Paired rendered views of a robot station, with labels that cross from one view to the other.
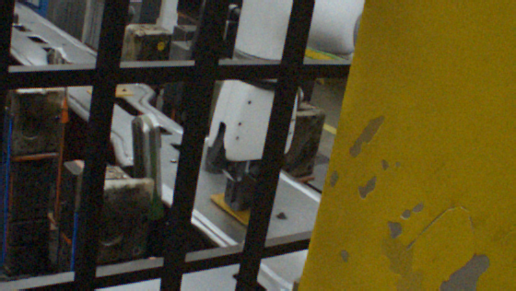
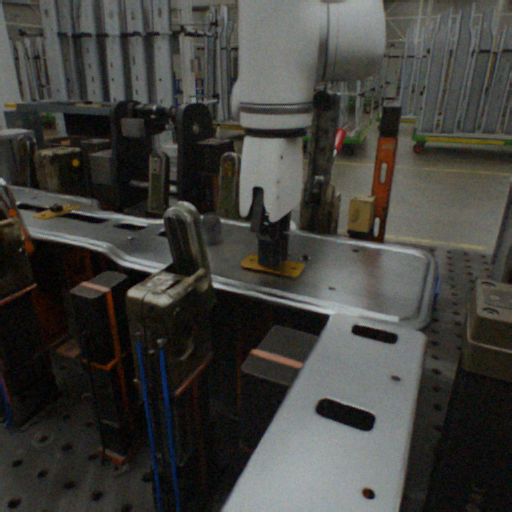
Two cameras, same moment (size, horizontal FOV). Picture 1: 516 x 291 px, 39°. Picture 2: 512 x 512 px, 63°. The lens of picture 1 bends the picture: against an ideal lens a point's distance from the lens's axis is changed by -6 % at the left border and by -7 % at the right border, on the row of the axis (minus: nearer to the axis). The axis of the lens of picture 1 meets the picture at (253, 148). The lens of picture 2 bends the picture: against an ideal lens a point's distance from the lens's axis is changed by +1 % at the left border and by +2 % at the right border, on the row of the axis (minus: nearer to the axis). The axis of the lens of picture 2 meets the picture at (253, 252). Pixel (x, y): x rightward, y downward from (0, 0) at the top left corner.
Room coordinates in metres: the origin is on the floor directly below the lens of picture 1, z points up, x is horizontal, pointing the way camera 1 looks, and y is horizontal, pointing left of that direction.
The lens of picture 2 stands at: (0.46, 0.23, 1.25)
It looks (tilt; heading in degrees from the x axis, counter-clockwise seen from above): 24 degrees down; 336
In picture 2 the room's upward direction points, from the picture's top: straight up
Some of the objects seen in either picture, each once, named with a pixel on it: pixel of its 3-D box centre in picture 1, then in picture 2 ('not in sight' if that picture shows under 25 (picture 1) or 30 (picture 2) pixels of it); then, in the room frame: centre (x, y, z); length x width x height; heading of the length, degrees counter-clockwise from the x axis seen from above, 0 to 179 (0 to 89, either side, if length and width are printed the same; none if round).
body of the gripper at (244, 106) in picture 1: (257, 111); (275, 169); (0.92, 0.00, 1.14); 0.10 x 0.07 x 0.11; 131
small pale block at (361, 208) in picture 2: not in sight; (352, 298); (0.97, -0.18, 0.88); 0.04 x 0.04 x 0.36; 41
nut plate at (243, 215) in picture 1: (240, 204); (273, 261); (0.92, 0.00, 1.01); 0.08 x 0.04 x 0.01; 41
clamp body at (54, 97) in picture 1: (29, 180); (10, 323); (1.14, 0.36, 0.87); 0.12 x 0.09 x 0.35; 131
